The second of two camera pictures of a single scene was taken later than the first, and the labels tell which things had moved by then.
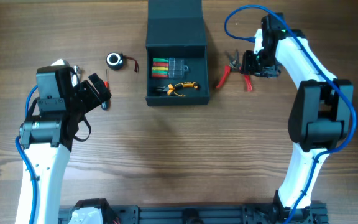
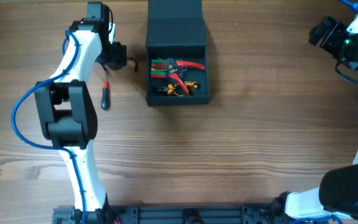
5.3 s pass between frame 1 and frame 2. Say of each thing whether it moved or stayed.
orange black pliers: stayed
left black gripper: moved
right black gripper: moved
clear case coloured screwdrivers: stayed
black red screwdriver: stayed
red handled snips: moved
